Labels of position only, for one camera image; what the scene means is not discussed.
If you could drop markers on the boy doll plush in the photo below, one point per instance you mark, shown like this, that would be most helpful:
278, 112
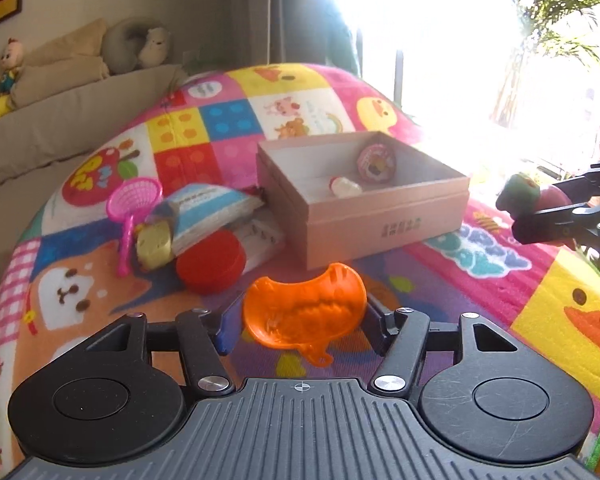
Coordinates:
11, 61

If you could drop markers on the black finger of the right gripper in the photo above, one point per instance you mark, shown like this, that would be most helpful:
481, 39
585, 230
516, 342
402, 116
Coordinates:
578, 223

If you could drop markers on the pink toy racket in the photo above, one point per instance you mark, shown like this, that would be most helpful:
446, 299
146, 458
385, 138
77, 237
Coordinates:
131, 202

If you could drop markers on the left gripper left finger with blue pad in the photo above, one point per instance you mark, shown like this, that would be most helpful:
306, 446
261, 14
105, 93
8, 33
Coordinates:
203, 369

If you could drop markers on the colourful play mat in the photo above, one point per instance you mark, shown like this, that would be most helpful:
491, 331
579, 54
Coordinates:
61, 284

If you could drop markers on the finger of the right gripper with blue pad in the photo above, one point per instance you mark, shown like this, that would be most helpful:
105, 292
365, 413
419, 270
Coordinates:
582, 188

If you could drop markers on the white toy milk bottle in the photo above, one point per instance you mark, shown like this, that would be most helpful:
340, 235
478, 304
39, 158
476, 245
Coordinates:
343, 187

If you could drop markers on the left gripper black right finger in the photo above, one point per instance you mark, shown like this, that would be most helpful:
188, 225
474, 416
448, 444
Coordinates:
399, 337

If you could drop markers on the beige sofa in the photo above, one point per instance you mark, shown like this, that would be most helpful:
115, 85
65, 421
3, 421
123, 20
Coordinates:
41, 144

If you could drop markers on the orange toy colander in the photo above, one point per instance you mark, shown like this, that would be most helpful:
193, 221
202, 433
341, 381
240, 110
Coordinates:
306, 316

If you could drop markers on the white flat box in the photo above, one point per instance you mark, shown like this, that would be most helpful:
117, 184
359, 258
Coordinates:
260, 236

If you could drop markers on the grey neck pillow plush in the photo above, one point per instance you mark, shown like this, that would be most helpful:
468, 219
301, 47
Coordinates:
136, 44

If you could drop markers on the red toy bowl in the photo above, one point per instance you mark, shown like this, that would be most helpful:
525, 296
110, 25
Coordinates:
212, 265

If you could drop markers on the pink toy plate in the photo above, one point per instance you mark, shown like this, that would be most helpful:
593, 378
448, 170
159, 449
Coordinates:
376, 163

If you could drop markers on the pink cardboard box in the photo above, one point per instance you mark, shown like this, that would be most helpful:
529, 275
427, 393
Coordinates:
424, 199

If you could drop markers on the yellow toy cheese block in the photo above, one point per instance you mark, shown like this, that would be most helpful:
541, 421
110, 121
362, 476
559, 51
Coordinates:
154, 245

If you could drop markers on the beige folded blanket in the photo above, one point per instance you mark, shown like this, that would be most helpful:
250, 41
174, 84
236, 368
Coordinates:
67, 62

